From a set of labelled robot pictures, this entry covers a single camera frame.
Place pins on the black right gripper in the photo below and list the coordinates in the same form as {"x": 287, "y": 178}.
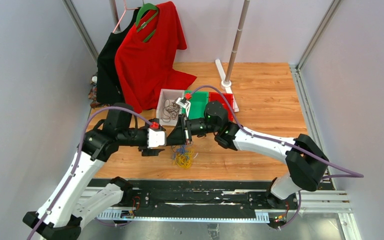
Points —
{"x": 179, "y": 136}

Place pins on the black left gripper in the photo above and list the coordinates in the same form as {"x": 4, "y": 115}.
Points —
{"x": 146, "y": 151}

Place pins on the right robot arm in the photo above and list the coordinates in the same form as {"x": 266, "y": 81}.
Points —
{"x": 305, "y": 161}

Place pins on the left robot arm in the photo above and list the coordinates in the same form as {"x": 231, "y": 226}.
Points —
{"x": 61, "y": 217}

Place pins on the white storage bin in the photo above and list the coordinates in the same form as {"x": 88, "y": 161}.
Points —
{"x": 167, "y": 110}

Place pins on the green storage bin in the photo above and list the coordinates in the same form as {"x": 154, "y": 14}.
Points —
{"x": 198, "y": 103}

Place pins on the red storage bin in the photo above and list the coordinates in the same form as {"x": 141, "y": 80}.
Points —
{"x": 214, "y": 96}

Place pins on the white rack base foot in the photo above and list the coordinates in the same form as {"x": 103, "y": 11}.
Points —
{"x": 226, "y": 83}

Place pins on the black garment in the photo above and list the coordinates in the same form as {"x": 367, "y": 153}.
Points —
{"x": 108, "y": 88}

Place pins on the red t-shirt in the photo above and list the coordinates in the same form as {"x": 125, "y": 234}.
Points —
{"x": 144, "y": 69}

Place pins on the green clothes hanger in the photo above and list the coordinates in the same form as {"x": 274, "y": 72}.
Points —
{"x": 145, "y": 20}

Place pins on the pink clothes hanger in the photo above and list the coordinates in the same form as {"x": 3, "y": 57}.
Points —
{"x": 119, "y": 10}

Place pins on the beige rack pole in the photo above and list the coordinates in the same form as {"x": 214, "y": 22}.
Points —
{"x": 239, "y": 30}

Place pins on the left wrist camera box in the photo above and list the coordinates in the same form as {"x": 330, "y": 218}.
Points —
{"x": 156, "y": 138}

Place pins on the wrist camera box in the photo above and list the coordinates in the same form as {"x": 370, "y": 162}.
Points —
{"x": 185, "y": 104}
{"x": 156, "y": 138}

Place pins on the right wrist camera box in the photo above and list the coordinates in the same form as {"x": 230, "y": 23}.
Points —
{"x": 185, "y": 104}

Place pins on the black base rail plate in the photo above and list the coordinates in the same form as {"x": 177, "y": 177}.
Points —
{"x": 201, "y": 199}

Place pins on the patterned cloth at wall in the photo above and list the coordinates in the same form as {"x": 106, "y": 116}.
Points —
{"x": 92, "y": 95}

